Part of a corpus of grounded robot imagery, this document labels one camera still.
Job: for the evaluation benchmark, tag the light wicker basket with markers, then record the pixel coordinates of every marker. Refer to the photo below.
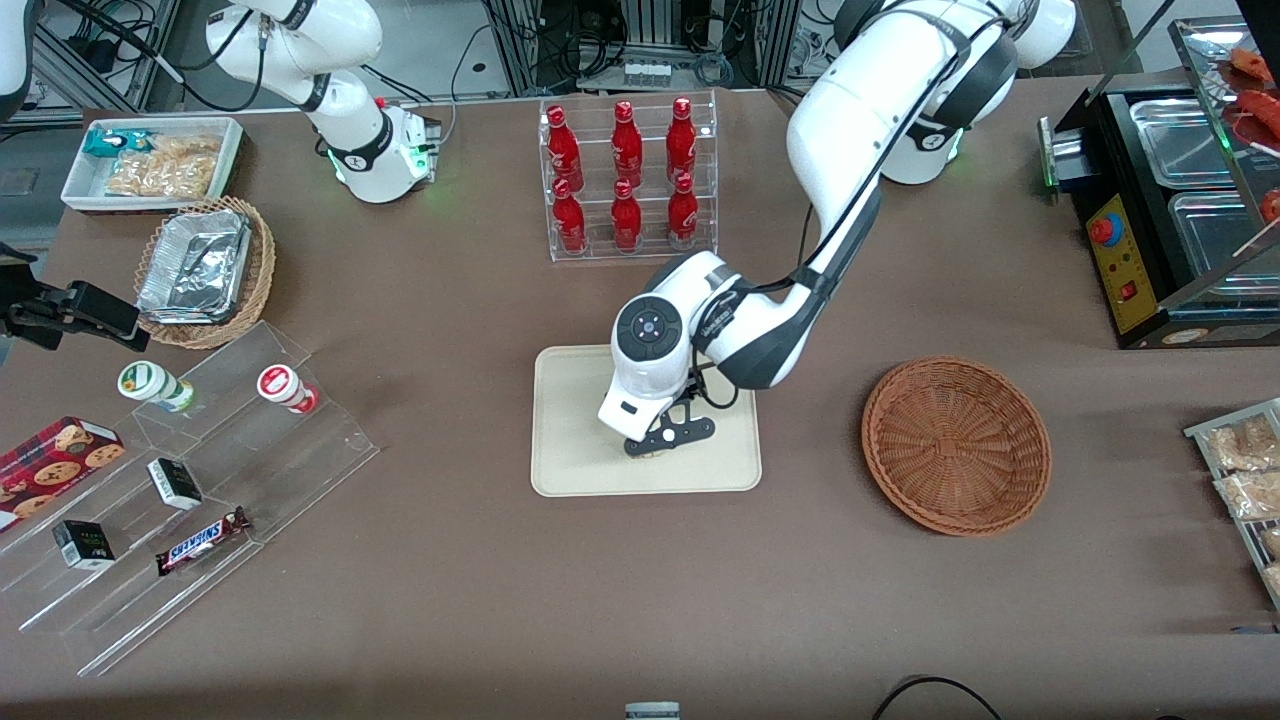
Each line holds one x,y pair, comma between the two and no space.
260,270

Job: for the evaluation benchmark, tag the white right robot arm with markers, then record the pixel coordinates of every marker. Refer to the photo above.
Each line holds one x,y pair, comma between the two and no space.
345,110

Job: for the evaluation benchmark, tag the red cola bottle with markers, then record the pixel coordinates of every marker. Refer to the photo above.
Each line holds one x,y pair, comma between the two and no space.
568,218
683,214
627,145
681,140
626,218
563,145

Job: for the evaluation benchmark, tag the red fried food piece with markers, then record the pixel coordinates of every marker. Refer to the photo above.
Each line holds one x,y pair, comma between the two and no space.
1272,205
1260,110
1250,65

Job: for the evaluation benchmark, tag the steel food pan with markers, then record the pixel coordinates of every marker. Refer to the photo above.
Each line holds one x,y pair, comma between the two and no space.
1180,140
1215,240

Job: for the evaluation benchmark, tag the aluminium frame rack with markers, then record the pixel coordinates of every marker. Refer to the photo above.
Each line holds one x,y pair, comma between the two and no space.
640,20

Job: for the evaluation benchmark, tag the red strawberry yogurt cup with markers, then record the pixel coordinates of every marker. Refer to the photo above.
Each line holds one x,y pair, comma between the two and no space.
285,387

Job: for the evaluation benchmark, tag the green lidded yogurt bottle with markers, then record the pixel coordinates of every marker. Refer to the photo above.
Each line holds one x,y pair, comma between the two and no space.
150,383

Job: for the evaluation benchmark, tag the silver foil container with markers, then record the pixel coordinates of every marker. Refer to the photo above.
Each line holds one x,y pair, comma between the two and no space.
195,265

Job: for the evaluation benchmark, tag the small grey device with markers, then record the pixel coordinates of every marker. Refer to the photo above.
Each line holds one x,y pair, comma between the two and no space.
652,712

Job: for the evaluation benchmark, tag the clear bag of fried snacks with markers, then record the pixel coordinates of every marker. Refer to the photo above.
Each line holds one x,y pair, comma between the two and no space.
1272,541
1275,580
1250,494
1243,442

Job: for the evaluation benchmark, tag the white power strip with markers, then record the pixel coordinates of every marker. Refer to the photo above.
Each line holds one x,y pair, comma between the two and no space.
648,72

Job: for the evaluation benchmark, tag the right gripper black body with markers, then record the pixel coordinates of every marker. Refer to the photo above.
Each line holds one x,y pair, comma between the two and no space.
38,312

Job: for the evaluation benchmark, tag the metal snack tray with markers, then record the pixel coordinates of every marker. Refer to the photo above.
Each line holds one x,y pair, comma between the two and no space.
1205,432

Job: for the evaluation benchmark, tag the Snickers chocolate bar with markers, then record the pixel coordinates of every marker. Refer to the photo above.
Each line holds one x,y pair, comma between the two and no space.
200,541

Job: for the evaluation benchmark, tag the small black carton box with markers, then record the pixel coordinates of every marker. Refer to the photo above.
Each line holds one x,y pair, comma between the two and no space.
175,483
83,545

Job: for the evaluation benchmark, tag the teal snack packet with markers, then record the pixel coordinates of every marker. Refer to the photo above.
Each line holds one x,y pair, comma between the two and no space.
115,142

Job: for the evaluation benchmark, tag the beige plastic tray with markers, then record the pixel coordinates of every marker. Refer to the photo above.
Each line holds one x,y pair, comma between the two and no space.
580,440

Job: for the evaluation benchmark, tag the black food warmer cabinet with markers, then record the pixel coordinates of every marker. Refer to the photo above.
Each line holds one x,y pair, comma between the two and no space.
1135,260

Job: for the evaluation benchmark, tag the brown round wicker basket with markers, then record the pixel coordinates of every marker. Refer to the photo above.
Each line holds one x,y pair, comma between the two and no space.
955,445

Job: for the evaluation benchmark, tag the clear bag of crackers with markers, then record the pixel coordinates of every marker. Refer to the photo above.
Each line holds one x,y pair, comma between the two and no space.
160,178
190,147

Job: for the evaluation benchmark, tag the red plaid cookie box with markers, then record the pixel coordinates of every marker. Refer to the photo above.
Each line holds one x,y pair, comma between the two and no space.
55,465

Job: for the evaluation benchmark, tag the clear acrylic bottle rack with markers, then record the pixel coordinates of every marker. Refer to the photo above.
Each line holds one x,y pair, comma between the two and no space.
650,250

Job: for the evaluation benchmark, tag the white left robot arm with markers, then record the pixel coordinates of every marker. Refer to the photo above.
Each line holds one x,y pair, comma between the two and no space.
850,120

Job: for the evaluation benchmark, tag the white rectangular snack bin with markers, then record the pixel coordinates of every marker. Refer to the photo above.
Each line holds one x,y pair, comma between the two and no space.
85,195

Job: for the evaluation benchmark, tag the clear acrylic stepped shelf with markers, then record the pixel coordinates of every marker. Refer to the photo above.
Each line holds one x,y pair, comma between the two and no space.
300,450

